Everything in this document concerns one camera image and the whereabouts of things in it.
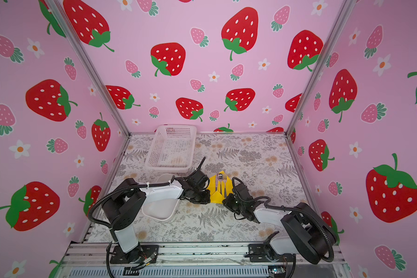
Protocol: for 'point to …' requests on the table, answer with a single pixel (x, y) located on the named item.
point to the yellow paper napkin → (218, 197)
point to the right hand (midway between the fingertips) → (220, 201)
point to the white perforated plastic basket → (172, 149)
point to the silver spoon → (220, 178)
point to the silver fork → (225, 180)
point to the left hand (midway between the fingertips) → (212, 201)
